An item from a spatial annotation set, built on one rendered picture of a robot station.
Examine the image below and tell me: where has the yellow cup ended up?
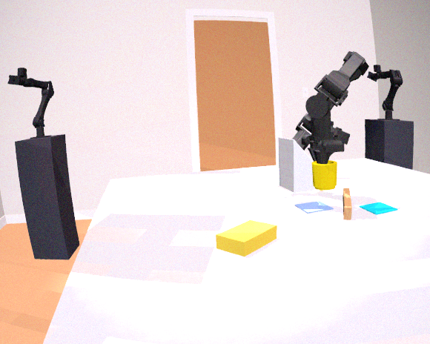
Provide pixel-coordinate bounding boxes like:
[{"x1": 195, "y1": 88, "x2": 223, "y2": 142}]
[{"x1": 311, "y1": 160, "x2": 337, "y2": 191}]

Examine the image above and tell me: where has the yellow rectangular block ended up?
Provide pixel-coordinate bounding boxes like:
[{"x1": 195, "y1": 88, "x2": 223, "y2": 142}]
[{"x1": 216, "y1": 220, "x2": 277, "y2": 257}]

